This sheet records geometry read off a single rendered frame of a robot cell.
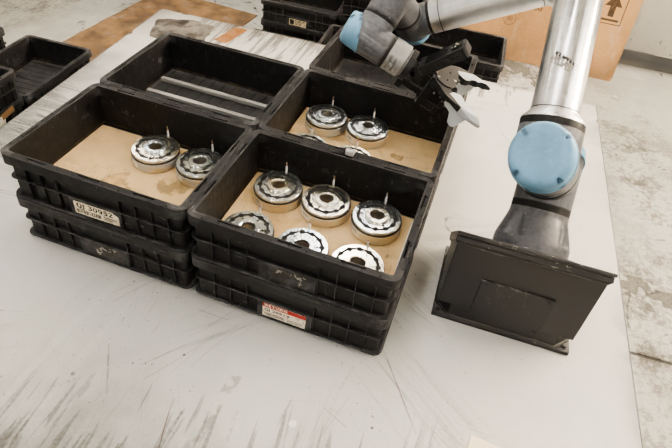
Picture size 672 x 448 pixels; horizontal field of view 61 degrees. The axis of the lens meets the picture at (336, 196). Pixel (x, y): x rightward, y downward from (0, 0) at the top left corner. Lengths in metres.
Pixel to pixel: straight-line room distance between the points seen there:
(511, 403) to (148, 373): 0.66
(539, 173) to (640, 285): 1.61
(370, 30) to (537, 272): 0.59
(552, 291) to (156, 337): 0.74
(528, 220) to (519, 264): 0.11
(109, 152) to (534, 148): 0.90
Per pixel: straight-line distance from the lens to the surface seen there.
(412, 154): 1.40
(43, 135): 1.32
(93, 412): 1.10
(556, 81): 1.10
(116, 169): 1.32
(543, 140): 1.05
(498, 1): 1.34
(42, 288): 1.29
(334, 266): 0.97
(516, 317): 1.20
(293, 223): 1.17
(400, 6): 1.27
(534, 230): 1.17
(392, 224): 1.15
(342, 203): 1.17
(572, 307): 1.17
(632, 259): 2.71
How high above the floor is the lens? 1.64
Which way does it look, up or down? 41 degrees down
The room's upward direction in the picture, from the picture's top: 7 degrees clockwise
